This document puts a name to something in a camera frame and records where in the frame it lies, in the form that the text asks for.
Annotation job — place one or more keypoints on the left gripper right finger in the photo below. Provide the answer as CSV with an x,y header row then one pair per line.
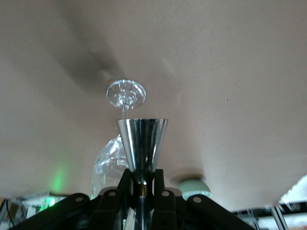
x,y
168,208

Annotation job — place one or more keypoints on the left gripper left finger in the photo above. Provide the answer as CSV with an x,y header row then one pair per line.
x,y
105,208

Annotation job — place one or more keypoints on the silver metal jigger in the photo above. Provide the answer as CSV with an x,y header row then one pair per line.
x,y
144,143

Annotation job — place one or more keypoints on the clear wine glass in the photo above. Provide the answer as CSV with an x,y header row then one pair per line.
x,y
108,165

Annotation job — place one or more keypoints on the green round bowl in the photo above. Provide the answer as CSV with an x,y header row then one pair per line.
x,y
194,188

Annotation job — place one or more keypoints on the brown table cloth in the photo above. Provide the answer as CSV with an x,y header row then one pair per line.
x,y
216,72

